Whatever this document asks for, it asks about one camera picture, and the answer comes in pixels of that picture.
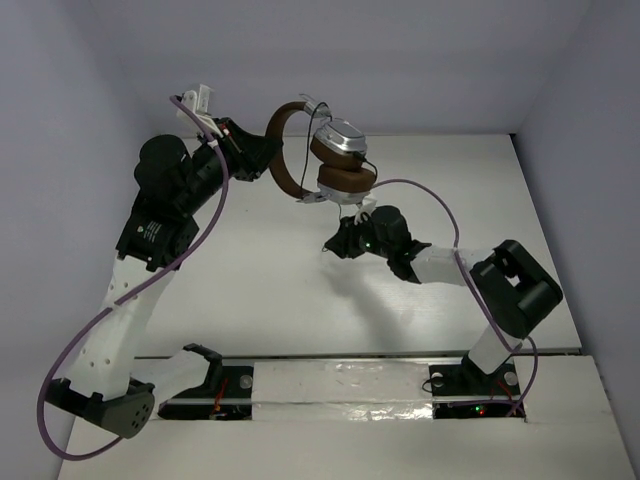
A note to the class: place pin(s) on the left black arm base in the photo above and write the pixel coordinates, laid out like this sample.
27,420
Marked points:
222,393

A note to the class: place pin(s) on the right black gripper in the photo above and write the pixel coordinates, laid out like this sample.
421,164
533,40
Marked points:
343,243

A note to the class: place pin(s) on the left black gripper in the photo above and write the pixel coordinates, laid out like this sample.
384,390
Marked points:
245,156

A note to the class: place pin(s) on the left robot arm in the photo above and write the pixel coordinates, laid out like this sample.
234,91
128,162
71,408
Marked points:
102,385

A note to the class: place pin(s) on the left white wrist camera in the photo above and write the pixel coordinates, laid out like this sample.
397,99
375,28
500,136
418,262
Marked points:
196,99

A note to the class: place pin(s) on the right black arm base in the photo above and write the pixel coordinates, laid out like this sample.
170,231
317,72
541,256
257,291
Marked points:
461,391

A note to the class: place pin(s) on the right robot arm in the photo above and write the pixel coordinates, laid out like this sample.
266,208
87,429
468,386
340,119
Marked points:
512,288

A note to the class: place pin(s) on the white foil-taped front panel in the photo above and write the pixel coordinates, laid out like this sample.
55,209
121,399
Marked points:
340,390

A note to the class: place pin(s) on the brown silver headphones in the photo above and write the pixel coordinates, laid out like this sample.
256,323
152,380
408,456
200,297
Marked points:
339,146

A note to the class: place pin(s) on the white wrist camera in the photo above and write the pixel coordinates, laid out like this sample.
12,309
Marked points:
196,99
365,209

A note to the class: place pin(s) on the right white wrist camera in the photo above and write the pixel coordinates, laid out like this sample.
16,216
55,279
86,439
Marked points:
365,209

